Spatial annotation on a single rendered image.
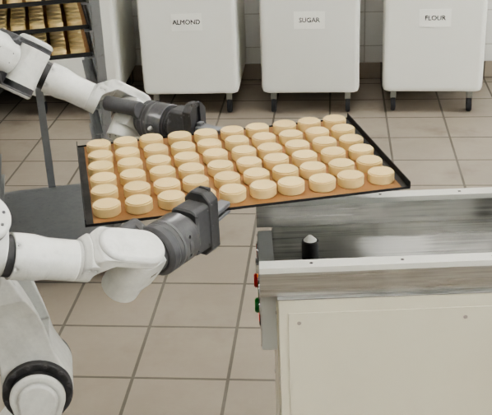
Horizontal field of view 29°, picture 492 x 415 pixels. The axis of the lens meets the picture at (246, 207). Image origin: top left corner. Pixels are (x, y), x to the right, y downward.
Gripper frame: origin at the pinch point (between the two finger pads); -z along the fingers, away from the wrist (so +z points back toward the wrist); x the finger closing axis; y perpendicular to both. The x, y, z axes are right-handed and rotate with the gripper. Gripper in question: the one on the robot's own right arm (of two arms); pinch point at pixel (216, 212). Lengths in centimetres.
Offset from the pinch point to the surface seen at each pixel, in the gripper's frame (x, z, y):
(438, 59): -70, -329, 97
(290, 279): -12.4, -4.1, -12.5
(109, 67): -71, -246, 250
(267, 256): -16.0, -15.4, -0.4
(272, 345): -28.9, -5.4, -7.4
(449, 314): -20.7, -19.6, -37.1
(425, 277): -13.3, -18.0, -32.8
